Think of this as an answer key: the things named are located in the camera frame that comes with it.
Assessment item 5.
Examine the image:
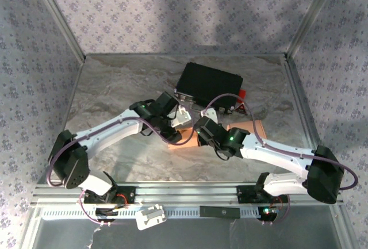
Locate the brown cardboard box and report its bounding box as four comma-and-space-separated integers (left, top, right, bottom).
167, 127, 200, 154
226, 120, 267, 141

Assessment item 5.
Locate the black connector box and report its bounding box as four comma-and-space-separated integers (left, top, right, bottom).
95, 207, 127, 223

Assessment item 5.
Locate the black case with metal latches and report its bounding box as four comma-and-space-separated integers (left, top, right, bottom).
174, 62, 244, 116

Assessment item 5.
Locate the black flat bar device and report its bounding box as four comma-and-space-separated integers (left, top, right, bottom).
199, 205, 241, 219

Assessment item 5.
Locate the small circuit board green light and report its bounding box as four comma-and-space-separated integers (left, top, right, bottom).
258, 206, 280, 221

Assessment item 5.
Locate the white plastic clip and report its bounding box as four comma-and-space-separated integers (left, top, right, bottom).
135, 204, 167, 231

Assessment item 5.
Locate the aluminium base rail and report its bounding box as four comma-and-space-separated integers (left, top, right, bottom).
30, 182, 345, 207

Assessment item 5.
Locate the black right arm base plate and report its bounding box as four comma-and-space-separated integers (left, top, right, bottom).
236, 184, 290, 204

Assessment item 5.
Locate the white slotted cable duct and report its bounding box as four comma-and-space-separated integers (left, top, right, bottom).
40, 206, 278, 220

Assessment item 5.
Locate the aluminium side rail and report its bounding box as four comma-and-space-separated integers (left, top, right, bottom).
283, 55, 339, 183
39, 55, 87, 184

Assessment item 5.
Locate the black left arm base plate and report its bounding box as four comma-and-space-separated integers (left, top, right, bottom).
83, 185, 136, 205

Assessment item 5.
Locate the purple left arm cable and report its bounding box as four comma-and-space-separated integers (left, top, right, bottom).
45, 116, 194, 228

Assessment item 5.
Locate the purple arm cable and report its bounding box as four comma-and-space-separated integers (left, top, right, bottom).
45, 116, 194, 228
205, 93, 359, 227

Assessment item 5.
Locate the aluminium frame post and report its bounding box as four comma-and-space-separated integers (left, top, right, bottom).
28, 0, 87, 63
284, 0, 345, 60

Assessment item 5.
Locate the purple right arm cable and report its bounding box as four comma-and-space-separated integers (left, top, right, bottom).
205, 93, 359, 227

